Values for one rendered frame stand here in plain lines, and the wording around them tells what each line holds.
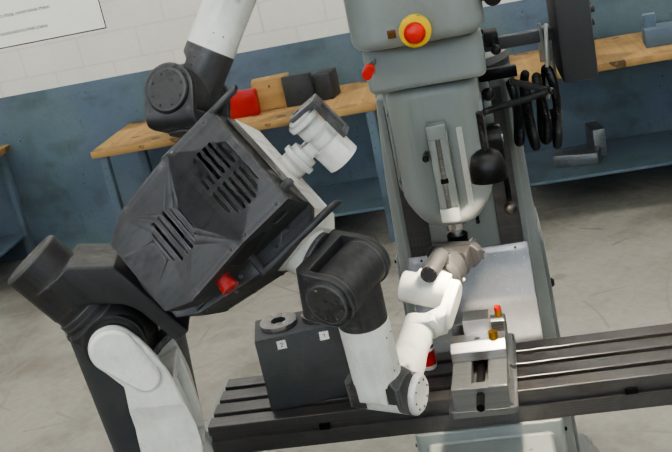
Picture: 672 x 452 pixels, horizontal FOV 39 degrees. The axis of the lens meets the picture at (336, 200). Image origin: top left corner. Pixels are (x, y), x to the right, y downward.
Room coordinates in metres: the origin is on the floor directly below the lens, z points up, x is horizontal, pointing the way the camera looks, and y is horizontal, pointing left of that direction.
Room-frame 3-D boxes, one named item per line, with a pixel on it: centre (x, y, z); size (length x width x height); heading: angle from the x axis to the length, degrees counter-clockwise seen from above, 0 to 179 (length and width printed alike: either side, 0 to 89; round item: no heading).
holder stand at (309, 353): (2.05, 0.14, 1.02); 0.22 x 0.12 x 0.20; 90
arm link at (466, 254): (1.90, -0.21, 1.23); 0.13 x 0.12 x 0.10; 65
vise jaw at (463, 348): (1.93, -0.25, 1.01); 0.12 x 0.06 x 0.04; 77
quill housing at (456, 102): (1.99, -0.25, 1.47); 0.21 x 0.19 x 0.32; 80
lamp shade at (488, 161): (1.76, -0.30, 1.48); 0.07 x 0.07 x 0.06
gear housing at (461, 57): (2.02, -0.26, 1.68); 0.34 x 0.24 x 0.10; 170
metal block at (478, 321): (1.98, -0.26, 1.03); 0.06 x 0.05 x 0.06; 77
